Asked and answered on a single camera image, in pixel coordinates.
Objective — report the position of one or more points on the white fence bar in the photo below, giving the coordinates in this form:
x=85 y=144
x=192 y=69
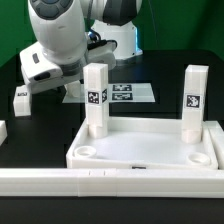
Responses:
x=112 y=182
x=217 y=137

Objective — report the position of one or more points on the white marker base plate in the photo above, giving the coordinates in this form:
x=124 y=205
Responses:
x=117 y=92

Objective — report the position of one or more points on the white front fence bar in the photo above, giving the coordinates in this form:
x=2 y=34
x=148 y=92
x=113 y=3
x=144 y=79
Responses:
x=112 y=182

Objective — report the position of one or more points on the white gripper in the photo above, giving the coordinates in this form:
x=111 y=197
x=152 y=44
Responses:
x=40 y=74

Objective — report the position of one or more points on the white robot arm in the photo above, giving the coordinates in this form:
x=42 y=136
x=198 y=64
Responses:
x=65 y=41

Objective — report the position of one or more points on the white left fence block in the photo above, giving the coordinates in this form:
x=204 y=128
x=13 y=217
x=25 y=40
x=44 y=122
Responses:
x=3 y=131

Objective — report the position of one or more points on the white right fence bar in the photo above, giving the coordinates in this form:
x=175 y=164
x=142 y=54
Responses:
x=217 y=137

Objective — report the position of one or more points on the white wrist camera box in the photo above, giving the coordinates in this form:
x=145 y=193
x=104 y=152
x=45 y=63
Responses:
x=102 y=52

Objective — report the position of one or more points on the white desk top tray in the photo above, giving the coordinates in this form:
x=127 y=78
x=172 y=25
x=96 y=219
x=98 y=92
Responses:
x=141 y=143

